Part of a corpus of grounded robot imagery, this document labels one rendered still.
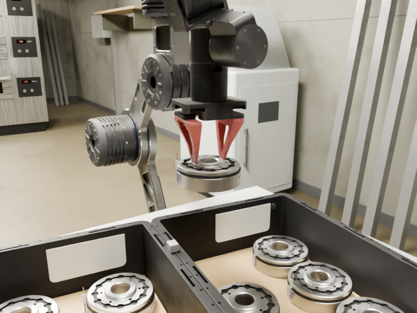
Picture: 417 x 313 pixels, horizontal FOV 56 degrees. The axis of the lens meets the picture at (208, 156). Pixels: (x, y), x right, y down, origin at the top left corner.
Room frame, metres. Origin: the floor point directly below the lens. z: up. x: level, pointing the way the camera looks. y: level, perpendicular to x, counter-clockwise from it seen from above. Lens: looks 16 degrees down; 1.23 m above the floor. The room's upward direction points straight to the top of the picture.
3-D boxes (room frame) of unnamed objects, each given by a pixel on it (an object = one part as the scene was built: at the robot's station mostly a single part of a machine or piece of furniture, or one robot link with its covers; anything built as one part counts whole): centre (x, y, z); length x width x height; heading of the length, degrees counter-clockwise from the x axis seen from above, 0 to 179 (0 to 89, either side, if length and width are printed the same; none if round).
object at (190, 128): (0.61, 0.01, 1.09); 0.07 x 0.07 x 0.09; 25
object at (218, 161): (0.61, 0.00, 1.05); 0.05 x 0.05 x 0.01
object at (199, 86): (0.61, 0.00, 1.16); 0.10 x 0.07 x 0.07; 115
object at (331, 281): (0.57, -0.18, 0.86); 0.05 x 0.05 x 0.01
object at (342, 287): (0.57, -0.18, 0.86); 0.10 x 0.10 x 0.01
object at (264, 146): (3.16, -0.23, 0.75); 0.76 x 0.64 x 1.49; 36
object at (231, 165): (0.61, 0.00, 1.04); 0.10 x 0.10 x 0.01
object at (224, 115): (0.62, -0.01, 1.09); 0.07 x 0.07 x 0.09; 25
